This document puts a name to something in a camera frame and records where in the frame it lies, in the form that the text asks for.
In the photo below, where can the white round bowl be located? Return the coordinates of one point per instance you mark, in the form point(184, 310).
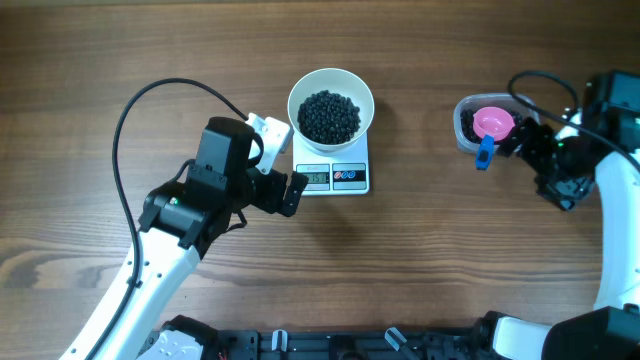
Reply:
point(338, 81)

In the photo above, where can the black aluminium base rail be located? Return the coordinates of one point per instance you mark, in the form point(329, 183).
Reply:
point(283, 345)

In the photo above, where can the clear plastic container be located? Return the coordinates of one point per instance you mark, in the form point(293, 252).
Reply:
point(478, 101)

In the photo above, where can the white digital kitchen scale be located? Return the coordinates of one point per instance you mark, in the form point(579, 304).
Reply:
point(342, 172)

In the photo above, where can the black beans pile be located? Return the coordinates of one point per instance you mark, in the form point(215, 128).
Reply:
point(466, 121)

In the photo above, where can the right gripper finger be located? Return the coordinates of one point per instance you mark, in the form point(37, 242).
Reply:
point(563, 191)
point(532, 142)

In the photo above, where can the pink scoop blue handle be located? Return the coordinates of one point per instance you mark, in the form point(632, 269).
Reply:
point(490, 124)

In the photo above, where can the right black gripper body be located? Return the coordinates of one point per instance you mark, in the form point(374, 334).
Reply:
point(570, 160)

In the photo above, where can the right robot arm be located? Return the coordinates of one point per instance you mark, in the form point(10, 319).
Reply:
point(597, 147)

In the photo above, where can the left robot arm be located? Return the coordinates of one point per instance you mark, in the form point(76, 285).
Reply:
point(233, 169)

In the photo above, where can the black beans in bowl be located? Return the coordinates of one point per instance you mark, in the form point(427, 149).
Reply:
point(328, 118)

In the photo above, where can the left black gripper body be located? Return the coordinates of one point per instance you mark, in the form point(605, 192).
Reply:
point(265, 192)

